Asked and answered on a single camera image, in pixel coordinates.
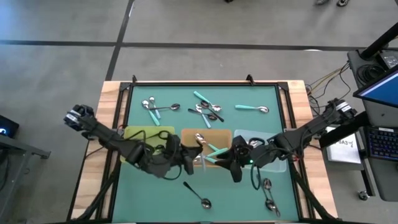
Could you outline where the yellow cable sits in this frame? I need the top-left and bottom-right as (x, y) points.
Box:
(306, 63), (351, 94)

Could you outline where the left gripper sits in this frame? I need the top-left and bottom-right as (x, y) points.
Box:
(163, 133), (205, 176)

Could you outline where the black power adapter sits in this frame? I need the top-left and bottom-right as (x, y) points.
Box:
(379, 49), (398, 70)

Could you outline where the monitor with blue screen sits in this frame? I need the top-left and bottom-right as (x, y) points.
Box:
(353, 67), (398, 110)

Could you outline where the grey equipment cart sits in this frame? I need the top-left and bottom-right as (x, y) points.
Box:
(346, 48), (398, 202)

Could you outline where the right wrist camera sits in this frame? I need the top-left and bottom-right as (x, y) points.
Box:
(245, 152), (265, 170)

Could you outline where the coiled black cable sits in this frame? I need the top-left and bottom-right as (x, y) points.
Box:
(356, 63), (382, 86)

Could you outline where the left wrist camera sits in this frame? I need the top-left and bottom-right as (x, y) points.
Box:
(145, 157), (172, 179)

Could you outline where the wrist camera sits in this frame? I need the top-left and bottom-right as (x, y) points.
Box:
(245, 152), (265, 170)
(145, 157), (172, 179)

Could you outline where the teal-handled metal spoon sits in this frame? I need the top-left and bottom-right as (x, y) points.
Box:
(192, 154), (219, 166)
(234, 104), (270, 114)
(141, 99), (161, 127)
(205, 147), (229, 158)
(194, 133), (220, 152)
(192, 90), (223, 113)

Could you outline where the yellow translucent plastic bin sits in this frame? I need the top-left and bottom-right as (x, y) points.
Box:
(119, 125), (176, 164)

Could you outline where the green table mat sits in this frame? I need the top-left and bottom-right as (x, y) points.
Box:
(111, 85), (302, 223)

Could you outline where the black keyboard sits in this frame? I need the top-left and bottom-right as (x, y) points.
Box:
(366, 126), (398, 162)

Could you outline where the orange translucent plastic bin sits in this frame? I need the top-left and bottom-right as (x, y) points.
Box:
(180, 128), (233, 168)

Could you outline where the black stand pole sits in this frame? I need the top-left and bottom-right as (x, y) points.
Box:
(359, 21), (398, 60)

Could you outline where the black screen device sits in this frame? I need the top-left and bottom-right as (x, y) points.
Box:
(0, 114), (20, 139)

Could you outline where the black cart bar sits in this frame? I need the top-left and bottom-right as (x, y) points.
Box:
(318, 111), (371, 149)

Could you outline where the white paper sheet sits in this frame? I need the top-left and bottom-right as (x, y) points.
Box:
(325, 126), (362, 165)

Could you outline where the cart caster wheel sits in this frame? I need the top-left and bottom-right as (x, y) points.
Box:
(357, 189), (371, 202)

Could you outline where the clear plastic bin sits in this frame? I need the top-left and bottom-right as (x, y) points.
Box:
(233, 129), (287, 173)

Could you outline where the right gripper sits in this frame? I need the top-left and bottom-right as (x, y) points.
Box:
(213, 134), (258, 184)

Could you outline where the grey metal stand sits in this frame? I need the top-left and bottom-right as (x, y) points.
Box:
(0, 133), (51, 206)

